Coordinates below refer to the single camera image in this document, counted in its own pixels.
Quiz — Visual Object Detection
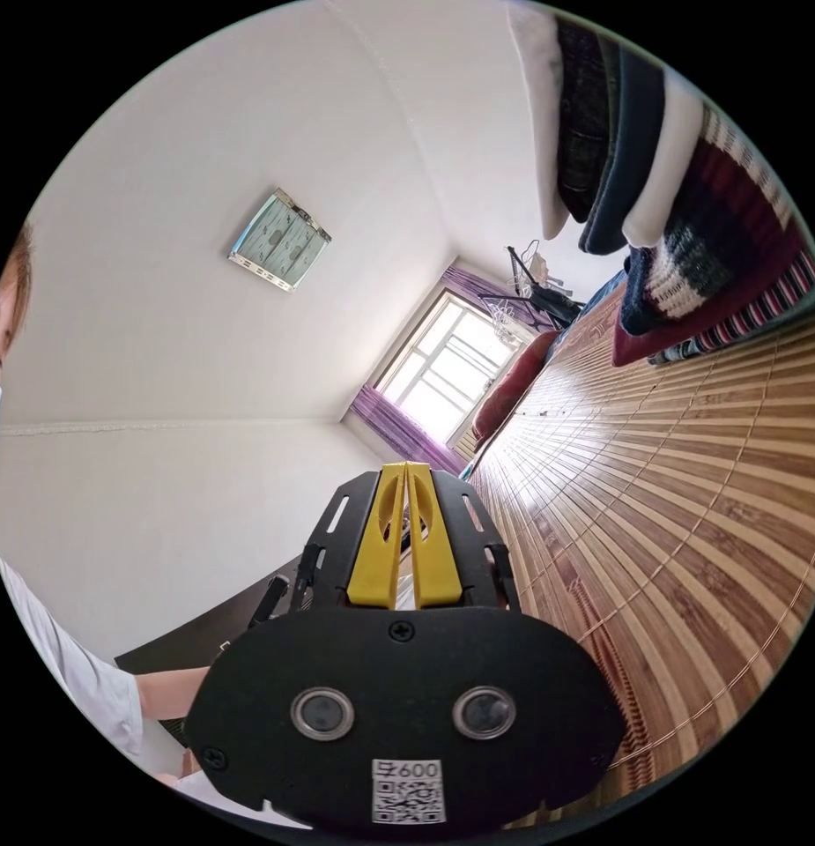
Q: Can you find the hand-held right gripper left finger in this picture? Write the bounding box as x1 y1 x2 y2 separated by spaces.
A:
345 463 407 610

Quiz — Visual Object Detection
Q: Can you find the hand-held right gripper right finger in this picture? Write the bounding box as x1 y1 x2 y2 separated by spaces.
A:
406 463 463 610

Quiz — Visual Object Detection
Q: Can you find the person's right forearm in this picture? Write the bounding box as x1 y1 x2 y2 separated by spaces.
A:
136 665 212 724

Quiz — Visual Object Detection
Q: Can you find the purple curtain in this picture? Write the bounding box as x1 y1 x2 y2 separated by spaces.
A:
445 263 557 331
349 385 469 479

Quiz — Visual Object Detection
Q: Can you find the red pillow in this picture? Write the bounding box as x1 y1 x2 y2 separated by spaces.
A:
471 329 561 442

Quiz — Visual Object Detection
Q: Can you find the window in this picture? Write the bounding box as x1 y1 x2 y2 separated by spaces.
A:
372 290 535 457

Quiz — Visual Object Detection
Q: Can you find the bed with woven mat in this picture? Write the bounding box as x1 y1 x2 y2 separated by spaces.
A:
461 267 815 831

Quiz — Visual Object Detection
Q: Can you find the black clothes rack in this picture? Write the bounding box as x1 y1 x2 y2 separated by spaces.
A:
491 240 587 331

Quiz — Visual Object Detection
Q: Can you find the person's body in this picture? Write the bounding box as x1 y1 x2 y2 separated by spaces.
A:
0 221 146 789

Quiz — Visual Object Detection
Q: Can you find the square ceiling lamp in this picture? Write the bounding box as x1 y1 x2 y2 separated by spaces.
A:
226 187 333 293

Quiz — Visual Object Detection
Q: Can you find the pile of clothes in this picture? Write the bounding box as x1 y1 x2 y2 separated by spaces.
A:
509 10 815 368

